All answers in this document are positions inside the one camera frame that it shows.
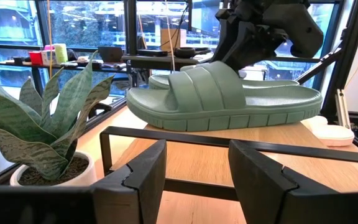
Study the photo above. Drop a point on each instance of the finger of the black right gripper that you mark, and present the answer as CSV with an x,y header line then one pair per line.
x,y
247,43

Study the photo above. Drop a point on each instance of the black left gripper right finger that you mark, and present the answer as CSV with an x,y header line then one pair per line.
x,y
269,196

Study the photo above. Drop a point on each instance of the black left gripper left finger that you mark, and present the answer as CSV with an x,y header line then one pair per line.
x,y
138,193

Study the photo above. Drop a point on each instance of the green foam slide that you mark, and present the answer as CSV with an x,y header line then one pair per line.
x,y
216,105
160,81

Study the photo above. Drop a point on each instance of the pink foam slide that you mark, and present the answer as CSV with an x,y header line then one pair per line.
x,y
334,135

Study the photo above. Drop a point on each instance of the black headphones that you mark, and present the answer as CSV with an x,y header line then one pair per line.
x,y
186,52

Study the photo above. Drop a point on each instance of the cardboard box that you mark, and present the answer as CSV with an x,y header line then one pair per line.
x,y
179,39

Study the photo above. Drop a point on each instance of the black desk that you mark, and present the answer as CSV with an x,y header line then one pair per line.
x,y
154,62

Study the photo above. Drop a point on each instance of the snake plant in white pot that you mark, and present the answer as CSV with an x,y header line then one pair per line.
x,y
11,118

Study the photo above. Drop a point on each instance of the yellow-green cylinder container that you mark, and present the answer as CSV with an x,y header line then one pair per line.
x,y
61,53

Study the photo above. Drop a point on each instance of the small white box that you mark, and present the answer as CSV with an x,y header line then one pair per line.
x,y
48,57

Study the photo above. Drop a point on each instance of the small red box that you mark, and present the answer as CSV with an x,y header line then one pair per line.
x,y
35,58

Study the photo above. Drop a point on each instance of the black rig frame post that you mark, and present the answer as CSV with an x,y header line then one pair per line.
x,y
346,56

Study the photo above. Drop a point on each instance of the wooden shelf black metal frame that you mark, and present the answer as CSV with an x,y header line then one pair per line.
x,y
197,161

